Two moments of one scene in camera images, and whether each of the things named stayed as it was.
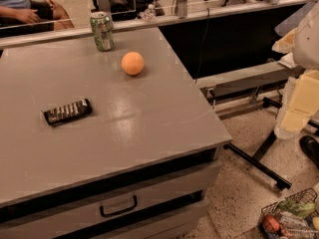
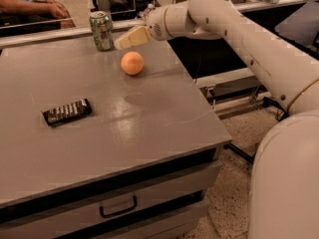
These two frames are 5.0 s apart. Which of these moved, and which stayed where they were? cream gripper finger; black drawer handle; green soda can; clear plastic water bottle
Moved: cream gripper finger
Stayed: black drawer handle; clear plastic water bottle; green soda can
